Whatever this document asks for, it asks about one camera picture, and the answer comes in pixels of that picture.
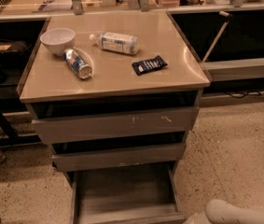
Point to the grey bottom drawer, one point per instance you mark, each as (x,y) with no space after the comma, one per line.
(139,194)

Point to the grey drawer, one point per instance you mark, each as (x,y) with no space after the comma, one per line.
(118,157)
(110,125)
(139,194)

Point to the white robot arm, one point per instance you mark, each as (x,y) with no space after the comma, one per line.
(222,212)

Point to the grey top drawer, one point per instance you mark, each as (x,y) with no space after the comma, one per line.
(110,125)

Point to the grey middle drawer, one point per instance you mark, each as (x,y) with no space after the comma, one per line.
(118,157)

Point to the grey drawer cabinet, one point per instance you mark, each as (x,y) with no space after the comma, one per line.
(53,90)

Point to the dark blue snack packet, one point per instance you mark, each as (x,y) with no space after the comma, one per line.
(148,66)

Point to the clear plastic water bottle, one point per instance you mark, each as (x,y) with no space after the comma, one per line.
(126,44)

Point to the blue white soda can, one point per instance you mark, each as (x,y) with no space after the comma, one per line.
(77,64)

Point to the white bowl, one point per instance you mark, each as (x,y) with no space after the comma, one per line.
(57,40)

